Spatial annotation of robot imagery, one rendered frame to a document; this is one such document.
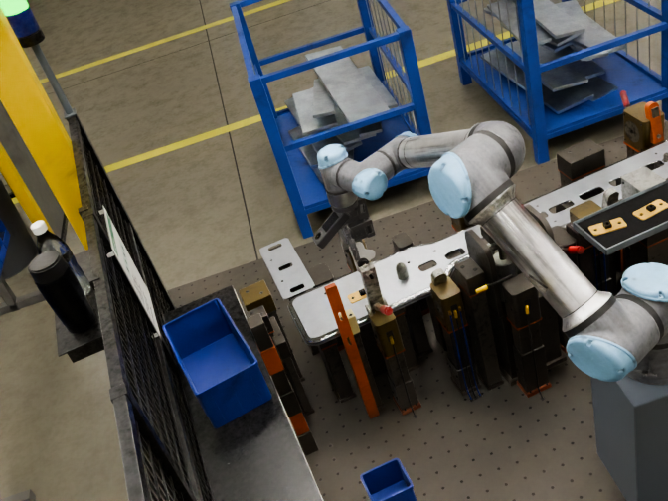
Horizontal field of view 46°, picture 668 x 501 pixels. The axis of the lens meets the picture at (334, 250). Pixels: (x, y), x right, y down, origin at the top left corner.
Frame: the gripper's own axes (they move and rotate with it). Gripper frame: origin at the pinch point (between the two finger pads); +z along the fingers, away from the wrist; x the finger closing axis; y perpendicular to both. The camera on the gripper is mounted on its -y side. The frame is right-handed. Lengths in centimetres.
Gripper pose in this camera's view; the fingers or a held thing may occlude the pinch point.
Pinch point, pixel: (353, 262)
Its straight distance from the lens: 212.5
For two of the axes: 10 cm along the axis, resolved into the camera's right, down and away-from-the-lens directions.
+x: -3.3, -5.1, 7.9
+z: 2.3, 7.7, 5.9
